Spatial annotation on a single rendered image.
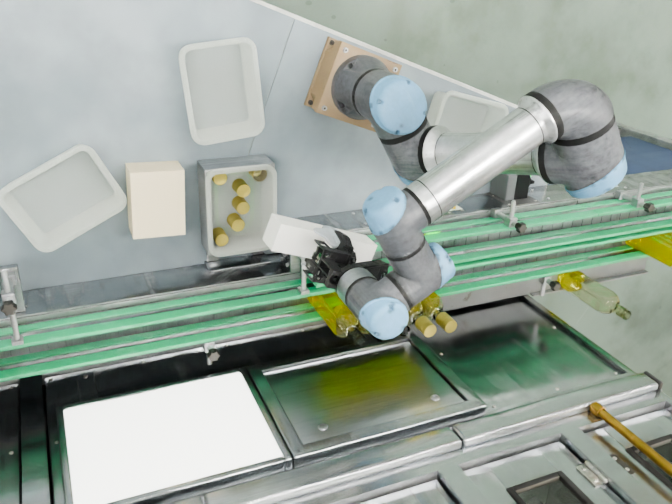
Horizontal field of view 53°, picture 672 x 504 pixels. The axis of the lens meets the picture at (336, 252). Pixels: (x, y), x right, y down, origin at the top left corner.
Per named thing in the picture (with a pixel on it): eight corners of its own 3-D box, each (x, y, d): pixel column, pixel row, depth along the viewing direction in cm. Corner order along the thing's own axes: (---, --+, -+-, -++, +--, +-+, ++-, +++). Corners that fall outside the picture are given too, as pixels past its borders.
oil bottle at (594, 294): (555, 284, 211) (617, 326, 190) (558, 268, 209) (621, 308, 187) (570, 281, 213) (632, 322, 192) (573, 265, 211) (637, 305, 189)
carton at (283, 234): (271, 213, 142) (281, 223, 137) (365, 235, 154) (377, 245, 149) (262, 239, 143) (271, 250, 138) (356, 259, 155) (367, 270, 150)
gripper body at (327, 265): (313, 236, 134) (337, 261, 124) (349, 244, 138) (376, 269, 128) (300, 270, 136) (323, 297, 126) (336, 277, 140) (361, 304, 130)
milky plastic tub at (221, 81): (185, 137, 160) (193, 147, 152) (168, 40, 149) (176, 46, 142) (255, 125, 165) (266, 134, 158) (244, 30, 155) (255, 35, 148)
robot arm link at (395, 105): (388, 58, 151) (417, 68, 139) (411, 108, 158) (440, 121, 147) (344, 87, 149) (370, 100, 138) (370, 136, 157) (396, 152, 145)
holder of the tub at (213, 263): (202, 262, 173) (210, 275, 167) (197, 160, 162) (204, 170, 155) (266, 253, 180) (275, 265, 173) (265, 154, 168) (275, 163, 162)
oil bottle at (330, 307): (307, 300, 175) (340, 343, 158) (307, 281, 173) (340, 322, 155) (326, 297, 178) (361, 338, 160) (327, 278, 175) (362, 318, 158)
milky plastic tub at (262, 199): (201, 244, 171) (209, 259, 163) (196, 160, 161) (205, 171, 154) (266, 235, 177) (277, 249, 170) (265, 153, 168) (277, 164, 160)
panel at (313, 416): (57, 417, 149) (68, 532, 121) (55, 406, 147) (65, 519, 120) (412, 339, 182) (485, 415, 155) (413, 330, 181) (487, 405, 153)
